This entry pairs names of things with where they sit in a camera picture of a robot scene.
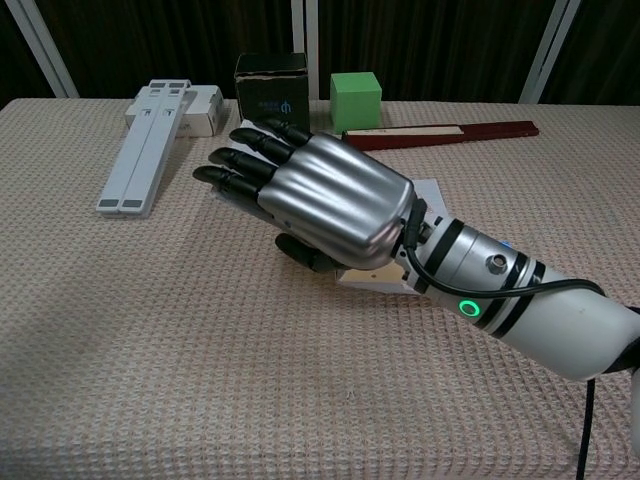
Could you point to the beige waffle tablecloth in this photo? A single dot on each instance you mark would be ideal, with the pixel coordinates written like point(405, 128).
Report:
point(150, 375)

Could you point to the black cube box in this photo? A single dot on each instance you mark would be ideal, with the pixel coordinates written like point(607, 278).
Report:
point(272, 85)

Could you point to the green cube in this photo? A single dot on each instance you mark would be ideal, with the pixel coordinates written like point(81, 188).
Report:
point(355, 100)

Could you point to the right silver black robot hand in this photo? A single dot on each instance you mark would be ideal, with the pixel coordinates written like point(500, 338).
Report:
point(335, 200)

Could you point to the dark pleated curtain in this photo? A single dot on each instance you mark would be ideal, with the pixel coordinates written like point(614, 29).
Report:
point(425, 40)
point(15, 65)
point(610, 50)
point(150, 40)

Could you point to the white frame post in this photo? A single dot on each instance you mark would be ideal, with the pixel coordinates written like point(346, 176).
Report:
point(299, 30)
point(549, 50)
point(41, 50)

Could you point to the yellow cover lined notebook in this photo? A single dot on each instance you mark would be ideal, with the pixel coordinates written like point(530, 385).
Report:
point(430, 197)

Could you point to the dark red folded fan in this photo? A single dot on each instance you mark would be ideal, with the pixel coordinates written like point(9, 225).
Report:
point(450, 135)

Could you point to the white cardboard box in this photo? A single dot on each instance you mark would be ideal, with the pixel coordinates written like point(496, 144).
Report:
point(205, 112)

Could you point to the white folding stand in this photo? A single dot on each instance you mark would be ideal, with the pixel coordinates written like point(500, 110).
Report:
point(145, 150)

